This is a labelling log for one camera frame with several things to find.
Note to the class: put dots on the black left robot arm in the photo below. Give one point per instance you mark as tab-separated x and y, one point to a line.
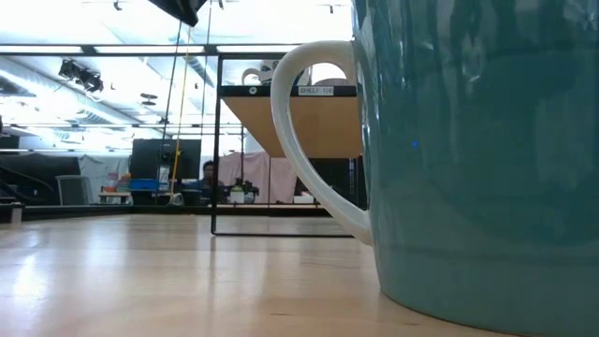
180	9

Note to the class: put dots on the pink cloth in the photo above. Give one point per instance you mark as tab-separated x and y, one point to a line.
276	173

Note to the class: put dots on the small white box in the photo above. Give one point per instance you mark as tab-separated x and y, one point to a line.
304	199

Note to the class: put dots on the black cabinet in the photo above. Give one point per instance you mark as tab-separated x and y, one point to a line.
344	180

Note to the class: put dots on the white bottle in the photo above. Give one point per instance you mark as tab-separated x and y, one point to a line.
237	195

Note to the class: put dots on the white shelf label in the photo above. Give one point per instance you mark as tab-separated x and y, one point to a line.
316	91

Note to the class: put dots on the person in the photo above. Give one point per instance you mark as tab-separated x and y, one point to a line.
208	180

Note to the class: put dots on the black monitor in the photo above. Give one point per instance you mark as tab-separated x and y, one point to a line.
145	159

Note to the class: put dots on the blue bin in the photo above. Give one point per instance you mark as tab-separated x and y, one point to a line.
142	185

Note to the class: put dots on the grey chair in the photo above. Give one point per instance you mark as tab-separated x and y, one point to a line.
74	192

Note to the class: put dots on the black ceiling fixture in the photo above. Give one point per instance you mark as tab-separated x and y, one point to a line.
82	77

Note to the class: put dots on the wooden shelf black metal frame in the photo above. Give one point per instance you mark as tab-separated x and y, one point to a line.
323	126

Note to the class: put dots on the black aluminium table frame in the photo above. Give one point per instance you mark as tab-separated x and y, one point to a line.
117	210

